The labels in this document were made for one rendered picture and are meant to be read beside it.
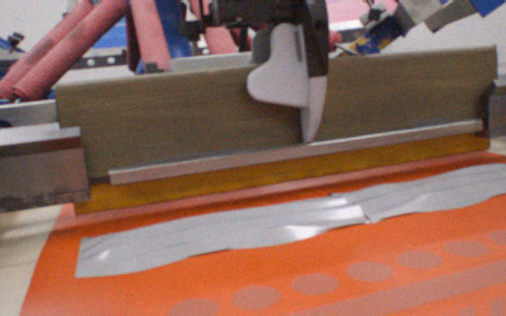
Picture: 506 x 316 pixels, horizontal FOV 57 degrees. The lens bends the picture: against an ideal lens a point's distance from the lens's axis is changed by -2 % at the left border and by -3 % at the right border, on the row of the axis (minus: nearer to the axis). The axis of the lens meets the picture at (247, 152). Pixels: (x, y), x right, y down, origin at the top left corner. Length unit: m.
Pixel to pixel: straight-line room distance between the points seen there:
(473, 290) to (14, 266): 0.25
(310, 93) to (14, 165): 0.21
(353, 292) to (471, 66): 0.29
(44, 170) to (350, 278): 0.22
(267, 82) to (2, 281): 0.22
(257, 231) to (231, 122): 0.11
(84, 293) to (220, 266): 0.07
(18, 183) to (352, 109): 0.26
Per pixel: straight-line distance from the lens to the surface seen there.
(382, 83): 0.42
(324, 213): 0.32
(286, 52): 0.36
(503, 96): 0.48
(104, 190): 0.38
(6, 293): 0.28
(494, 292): 0.24
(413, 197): 0.35
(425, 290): 0.23
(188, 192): 0.38
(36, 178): 0.35
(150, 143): 0.36
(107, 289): 0.26
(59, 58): 0.98
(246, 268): 0.26
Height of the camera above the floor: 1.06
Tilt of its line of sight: 10 degrees down
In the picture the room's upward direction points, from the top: 5 degrees counter-clockwise
